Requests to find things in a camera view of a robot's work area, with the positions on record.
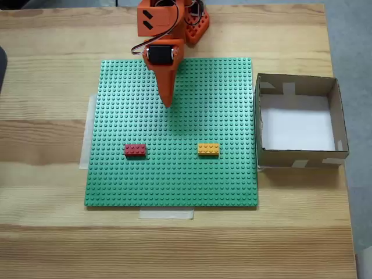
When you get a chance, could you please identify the red lego block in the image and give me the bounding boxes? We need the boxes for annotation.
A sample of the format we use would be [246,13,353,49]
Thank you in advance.
[124,144,147,158]

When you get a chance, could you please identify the yellow lego block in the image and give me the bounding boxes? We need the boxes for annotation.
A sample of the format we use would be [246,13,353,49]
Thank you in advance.
[197,143,220,158]

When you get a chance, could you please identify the green lego baseplate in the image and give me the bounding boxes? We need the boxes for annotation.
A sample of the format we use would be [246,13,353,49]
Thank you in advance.
[83,57,259,208]

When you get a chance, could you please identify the open cardboard box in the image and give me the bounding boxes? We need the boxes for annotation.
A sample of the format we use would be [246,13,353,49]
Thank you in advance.
[254,73,349,169]

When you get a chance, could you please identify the beige masking tape strip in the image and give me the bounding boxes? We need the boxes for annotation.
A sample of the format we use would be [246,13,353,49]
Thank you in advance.
[138,208,195,220]
[80,94,98,170]

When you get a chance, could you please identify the black rounded object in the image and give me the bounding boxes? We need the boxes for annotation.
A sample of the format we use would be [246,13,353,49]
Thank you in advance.
[0,45,8,95]

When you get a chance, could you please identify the gripper motor cable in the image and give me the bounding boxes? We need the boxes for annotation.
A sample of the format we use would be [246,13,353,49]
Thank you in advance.
[130,2,180,58]

